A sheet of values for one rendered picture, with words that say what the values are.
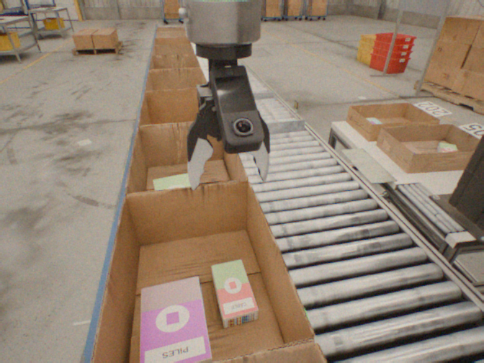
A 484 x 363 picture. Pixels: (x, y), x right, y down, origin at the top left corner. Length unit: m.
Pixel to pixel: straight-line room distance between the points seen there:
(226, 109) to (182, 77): 1.46
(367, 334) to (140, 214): 0.61
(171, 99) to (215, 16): 1.08
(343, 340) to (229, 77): 0.65
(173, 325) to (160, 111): 1.05
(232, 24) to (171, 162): 0.80
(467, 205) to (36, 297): 2.10
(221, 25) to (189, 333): 0.46
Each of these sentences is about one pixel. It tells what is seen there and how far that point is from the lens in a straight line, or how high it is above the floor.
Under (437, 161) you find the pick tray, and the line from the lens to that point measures 1.51.
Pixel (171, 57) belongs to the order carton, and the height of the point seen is 1.03.
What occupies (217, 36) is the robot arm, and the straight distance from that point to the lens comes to 0.35.
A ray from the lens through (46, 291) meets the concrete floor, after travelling 2.08.
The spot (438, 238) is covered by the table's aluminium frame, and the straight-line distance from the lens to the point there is 1.24.
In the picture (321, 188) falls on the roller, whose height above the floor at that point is 0.75.
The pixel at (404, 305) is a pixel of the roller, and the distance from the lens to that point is 0.94.
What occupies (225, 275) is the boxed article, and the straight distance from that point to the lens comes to 0.66.
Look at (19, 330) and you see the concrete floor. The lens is 1.98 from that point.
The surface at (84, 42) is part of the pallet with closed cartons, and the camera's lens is 8.47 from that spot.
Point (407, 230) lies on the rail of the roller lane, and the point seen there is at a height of 0.74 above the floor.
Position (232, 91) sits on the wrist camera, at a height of 1.34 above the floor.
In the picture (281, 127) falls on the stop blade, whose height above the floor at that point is 0.77.
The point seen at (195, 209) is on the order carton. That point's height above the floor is 0.98.
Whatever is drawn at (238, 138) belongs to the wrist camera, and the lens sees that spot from 0.32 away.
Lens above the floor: 1.44
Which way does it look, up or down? 34 degrees down
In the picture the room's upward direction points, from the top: straight up
